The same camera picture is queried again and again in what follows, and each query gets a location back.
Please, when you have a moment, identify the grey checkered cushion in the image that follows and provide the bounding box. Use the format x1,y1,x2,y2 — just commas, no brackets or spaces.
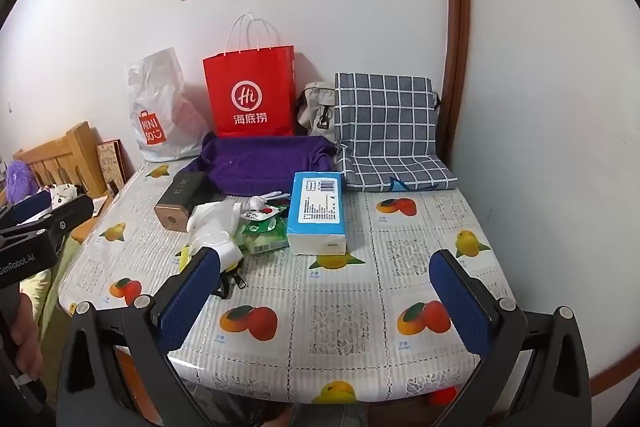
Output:
333,72,458,194

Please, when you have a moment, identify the green bedding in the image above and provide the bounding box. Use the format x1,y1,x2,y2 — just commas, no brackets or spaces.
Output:
19,264,72,358

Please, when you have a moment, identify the illustrated picture book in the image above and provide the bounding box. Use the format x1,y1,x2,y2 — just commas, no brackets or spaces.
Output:
96,139,126,195

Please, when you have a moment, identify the beige canvas bag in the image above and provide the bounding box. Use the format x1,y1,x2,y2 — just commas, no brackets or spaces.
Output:
294,82,337,138

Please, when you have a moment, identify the wooden nightstand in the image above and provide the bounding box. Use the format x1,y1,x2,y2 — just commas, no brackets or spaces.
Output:
70,187,122,244

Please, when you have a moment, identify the dark green tea box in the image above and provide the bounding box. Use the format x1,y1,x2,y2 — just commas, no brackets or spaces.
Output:
153,172,208,233

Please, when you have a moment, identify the purple fluffy toy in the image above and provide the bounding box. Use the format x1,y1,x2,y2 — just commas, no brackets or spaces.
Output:
4,159,38,202

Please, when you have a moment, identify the light green wipes pack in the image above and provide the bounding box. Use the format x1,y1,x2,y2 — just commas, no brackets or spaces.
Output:
238,221,290,256

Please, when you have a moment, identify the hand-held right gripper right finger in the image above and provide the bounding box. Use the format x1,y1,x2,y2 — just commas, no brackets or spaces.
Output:
428,248,596,427

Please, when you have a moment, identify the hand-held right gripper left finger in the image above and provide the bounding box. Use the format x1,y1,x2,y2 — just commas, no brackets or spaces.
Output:
56,246,223,427

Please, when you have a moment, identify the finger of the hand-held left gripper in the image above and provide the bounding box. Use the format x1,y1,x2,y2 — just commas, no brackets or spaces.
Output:
44,194,96,237
0,193,54,228

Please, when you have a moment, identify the small black object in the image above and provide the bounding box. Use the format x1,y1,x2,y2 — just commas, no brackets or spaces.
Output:
210,268,248,301

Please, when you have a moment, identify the person's left hand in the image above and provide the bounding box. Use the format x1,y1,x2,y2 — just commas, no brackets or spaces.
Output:
9,292,44,380

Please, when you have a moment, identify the blue white tissue pack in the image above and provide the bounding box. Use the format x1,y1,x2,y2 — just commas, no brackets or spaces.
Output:
286,171,348,256

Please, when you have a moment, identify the red paper bag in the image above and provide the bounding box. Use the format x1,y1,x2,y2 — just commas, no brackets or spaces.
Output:
202,12,297,138

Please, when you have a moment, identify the white spotted cloth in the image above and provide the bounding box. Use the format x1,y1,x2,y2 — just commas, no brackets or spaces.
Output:
47,183,77,208

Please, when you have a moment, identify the wooden baseboard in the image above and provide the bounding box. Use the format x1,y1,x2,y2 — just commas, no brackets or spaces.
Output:
589,347,640,389

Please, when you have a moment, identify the wooden headboard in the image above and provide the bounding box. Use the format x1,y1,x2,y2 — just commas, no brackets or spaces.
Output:
12,122,108,202

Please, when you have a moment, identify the fruit print tablecloth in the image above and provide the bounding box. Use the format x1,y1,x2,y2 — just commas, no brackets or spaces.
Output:
57,157,516,405

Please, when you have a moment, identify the white plastic shopping bag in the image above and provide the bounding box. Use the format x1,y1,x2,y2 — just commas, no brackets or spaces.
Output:
126,47,210,162

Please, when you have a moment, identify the purple towel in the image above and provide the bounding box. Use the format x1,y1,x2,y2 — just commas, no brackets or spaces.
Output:
192,133,337,196

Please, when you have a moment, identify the pair of white gloves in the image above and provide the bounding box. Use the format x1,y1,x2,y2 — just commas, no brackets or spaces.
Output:
186,199,246,272

